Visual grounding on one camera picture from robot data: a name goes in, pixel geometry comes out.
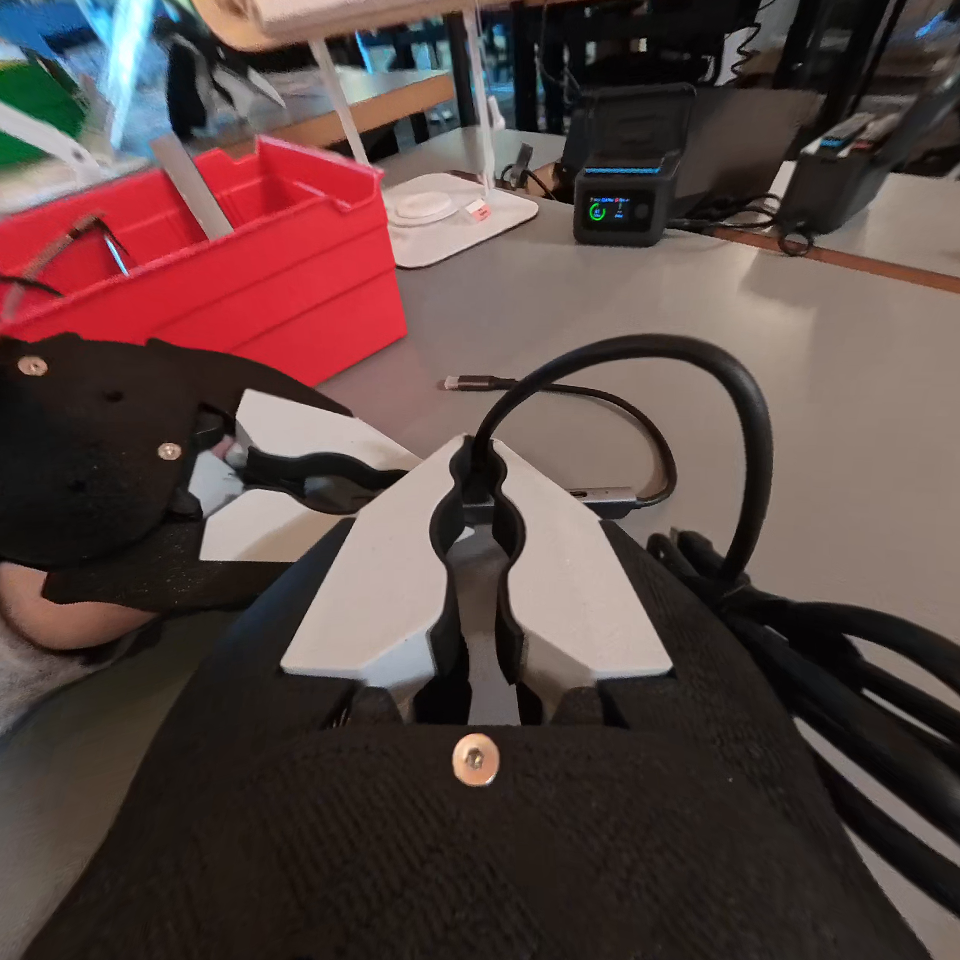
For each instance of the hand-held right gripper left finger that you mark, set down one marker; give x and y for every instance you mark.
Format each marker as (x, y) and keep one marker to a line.
(367, 600)

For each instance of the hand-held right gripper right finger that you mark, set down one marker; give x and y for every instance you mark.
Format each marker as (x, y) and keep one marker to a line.
(585, 600)

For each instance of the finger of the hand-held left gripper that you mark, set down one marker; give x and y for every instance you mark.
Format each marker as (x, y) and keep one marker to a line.
(255, 532)
(315, 431)

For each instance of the person's left forearm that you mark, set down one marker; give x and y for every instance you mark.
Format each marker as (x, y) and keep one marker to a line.
(30, 675)

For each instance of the person's left hand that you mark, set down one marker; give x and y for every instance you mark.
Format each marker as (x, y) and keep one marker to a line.
(67, 615)

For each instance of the red plastic bin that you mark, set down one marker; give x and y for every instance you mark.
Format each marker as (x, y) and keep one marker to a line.
(285, 285)

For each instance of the white desk lamp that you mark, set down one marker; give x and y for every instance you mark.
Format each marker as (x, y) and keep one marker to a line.
(465, 225)

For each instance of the grey metal strip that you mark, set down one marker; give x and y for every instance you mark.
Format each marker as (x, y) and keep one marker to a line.
(191, 187)

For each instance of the green plastic bin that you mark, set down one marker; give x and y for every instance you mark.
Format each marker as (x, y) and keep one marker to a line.
(37, 112)

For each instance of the black power station lit screen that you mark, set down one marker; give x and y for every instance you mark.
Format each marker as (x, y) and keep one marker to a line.
(637, 135)

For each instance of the black power station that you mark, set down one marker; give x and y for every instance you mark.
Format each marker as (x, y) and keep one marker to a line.
(825, 187)

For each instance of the dark flat panel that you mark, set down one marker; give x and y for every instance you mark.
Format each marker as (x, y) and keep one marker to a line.
(750, 150)

